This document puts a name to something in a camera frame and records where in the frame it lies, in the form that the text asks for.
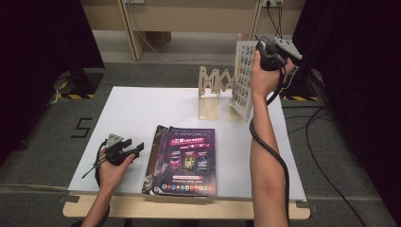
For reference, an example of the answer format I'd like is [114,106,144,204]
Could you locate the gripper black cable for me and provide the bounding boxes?
[94,141,111,227]
[249,64,291,227]

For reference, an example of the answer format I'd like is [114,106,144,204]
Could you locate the wooden expanding book rack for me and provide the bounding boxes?
[197,65,253,124]

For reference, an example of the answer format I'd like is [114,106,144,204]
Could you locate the person's right hand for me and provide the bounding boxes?
[249,50,296,100]

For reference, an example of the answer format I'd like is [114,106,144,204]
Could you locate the person's left hand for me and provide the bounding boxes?
[97,148,136,194]

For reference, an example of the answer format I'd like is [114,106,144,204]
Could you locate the thin black strap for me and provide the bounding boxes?
[80,159,102,180]

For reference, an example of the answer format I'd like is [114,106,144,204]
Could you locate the black socket cables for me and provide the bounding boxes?
[254,0,299,69]

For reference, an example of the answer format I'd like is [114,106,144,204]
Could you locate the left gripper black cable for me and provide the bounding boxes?
[94,141,111,227]

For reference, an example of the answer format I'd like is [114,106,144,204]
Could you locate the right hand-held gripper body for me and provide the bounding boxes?
[259,37,303,72]

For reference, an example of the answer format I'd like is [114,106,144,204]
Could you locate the white magazine with picture grid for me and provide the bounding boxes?
[229,40,259,122]

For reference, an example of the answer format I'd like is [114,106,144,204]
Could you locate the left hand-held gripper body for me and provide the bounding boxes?
[105,132,131,167]

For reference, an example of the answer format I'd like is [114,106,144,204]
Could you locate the black curtain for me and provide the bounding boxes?
[285,0,401,218]
[0,0,107,165]

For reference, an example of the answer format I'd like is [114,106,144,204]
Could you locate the white floor cable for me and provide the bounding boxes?
[136,31,299,91]

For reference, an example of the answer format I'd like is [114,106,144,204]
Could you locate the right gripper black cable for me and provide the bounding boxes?
[249,64,291,227]

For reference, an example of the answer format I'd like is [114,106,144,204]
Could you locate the white wall socket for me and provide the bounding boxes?
[262,0,285,8]

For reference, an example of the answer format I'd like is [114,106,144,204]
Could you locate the long black floor cable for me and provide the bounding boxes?
[304,105,368,227]

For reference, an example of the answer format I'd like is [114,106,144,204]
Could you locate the beige wooden desk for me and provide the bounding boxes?
[79,0,306,62]

